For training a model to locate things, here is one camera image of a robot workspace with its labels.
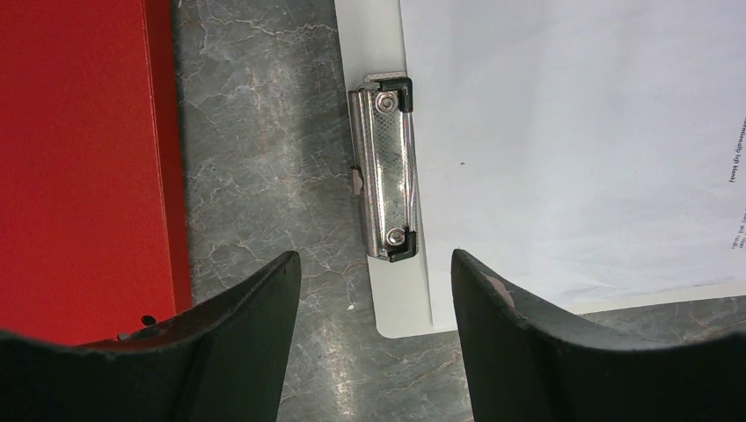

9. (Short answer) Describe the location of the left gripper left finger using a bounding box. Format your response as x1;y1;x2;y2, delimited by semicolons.
1;251;302;421

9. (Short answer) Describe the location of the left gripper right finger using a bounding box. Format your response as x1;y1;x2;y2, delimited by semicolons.
451;250;745;421

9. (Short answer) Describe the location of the red folder black inside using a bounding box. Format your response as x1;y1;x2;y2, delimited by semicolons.
1;1;192;345

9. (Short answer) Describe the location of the printed paper sheet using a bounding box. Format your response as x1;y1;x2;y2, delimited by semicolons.
399;0;746;329

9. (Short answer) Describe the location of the white clipboard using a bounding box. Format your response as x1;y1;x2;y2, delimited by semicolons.
333;0;746;339

